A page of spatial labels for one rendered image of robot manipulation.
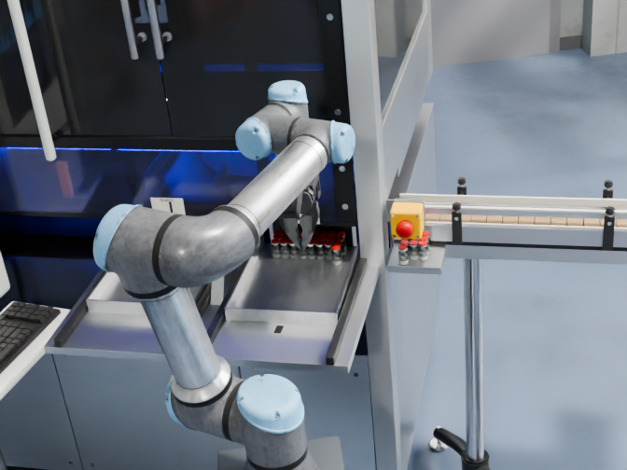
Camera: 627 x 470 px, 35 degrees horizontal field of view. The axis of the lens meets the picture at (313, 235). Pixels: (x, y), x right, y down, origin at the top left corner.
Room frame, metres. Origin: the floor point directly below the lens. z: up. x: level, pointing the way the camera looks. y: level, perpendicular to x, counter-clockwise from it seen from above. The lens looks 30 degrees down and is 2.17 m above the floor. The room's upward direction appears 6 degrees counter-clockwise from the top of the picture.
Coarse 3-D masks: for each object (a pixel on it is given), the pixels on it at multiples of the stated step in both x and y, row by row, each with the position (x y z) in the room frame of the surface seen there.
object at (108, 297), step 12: (108, 276) 2.11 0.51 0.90; (96, 288) 2.05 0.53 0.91; (108, 288) 2.09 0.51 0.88; (120, 288) 2.09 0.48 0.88; (192, 288) 2.05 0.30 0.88; (204, 288) 2.02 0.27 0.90; (96, 300) 1.99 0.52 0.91; (108, 300) 1.98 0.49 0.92; (120, 300) 2.03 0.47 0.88; (132, 300) 2.03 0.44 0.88; (108, 312) 1.98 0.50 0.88; (120, 312) 1.98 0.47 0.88; (132, 312) 1.97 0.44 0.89; (144, 312) 1.96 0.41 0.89
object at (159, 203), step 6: (150, 198) 2.22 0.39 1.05; (156, 198) 2.22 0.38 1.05; (162, 198) 2.21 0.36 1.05; (168, 198) 2.21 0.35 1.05; (156, 204) 2.22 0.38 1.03; (162, 204) 2.22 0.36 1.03; (168, 204) 2.21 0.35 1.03; (174, 204) 2.21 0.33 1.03; (180, 204) 2.20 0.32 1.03; (162, 210) 2.22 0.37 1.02; (168, 210) 2.21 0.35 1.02; (174, 210) 2.21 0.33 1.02; (180, 210) 2.20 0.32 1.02
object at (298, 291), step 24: (264, 264) 2.13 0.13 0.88; (288, 264) 2.12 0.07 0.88; (312, 264) 2.11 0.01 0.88; (240, 288) 2.01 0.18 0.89; (264, 288) 2.02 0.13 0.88; (288, 288) 2.01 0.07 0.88; (312, 288) 2.00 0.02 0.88; (336, 288) 1.99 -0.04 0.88; (240, 312) 1.90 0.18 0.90; (264, 312) 1.88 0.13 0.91; (288, 312) 1.87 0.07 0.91; (312, 312) 1.85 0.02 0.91; (336, 312) 1.84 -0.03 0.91
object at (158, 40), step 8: (152, 0) 2.14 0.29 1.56; (152, 8) 2.14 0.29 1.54; (152, 16) 2.14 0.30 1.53; (152, 24) 2.14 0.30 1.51; (152, 32) 2.14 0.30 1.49; (160, 32) 2.15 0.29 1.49; (168, 32) 2.20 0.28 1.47; (160, 40) 2.14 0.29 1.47; (168, 40) 2.20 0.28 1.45; (160, 48) 2.14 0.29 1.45; (160, 56) 2.14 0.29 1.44
